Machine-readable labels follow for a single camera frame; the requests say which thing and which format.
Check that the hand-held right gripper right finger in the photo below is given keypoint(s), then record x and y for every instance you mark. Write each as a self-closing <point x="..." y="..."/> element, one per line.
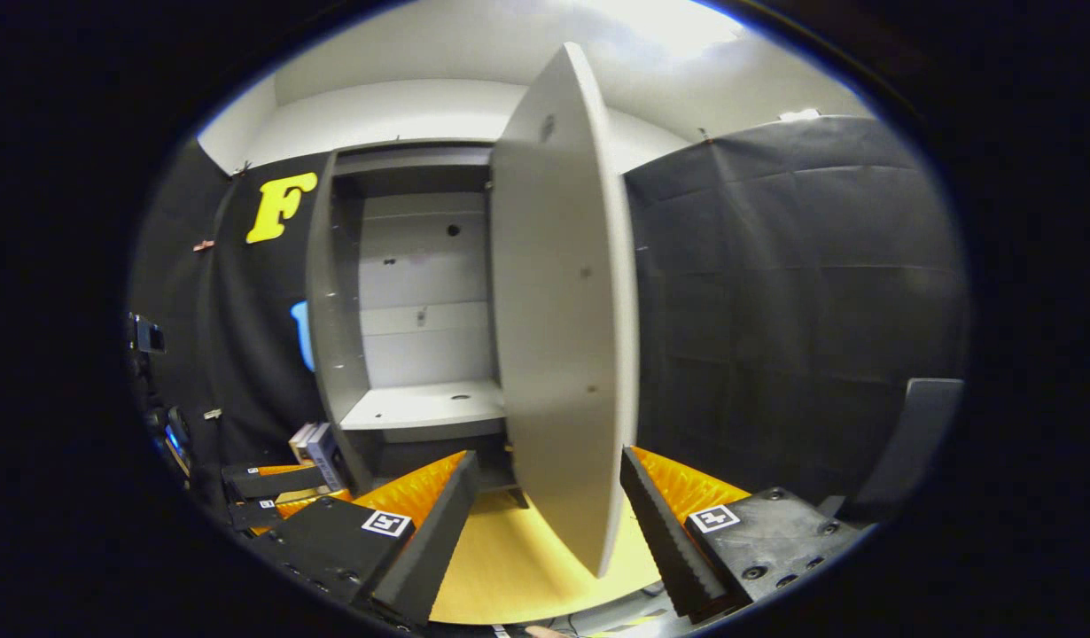
<point x="656" y="540"/>

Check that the small ceiling light panel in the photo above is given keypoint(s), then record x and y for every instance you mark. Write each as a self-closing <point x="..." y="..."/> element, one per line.
<point x="799" y="115"/>

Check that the black backdrop cloth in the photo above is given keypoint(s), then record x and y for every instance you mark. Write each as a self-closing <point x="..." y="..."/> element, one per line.
<point x="775" y="310"/>

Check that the long ceiling light panel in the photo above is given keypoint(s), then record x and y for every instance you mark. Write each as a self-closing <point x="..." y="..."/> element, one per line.
<point x="669" y="22"/>

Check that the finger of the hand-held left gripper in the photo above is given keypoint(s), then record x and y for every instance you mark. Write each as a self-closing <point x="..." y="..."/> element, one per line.
<point x="270" y="483"/>
<point x="257" y="514"/>

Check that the grey cabinet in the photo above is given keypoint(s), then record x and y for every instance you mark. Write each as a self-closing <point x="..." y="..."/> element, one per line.
<point x="421" y="266"/>

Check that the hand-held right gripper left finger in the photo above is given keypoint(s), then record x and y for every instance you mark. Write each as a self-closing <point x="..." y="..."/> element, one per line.
<point x="439" y="540"/>

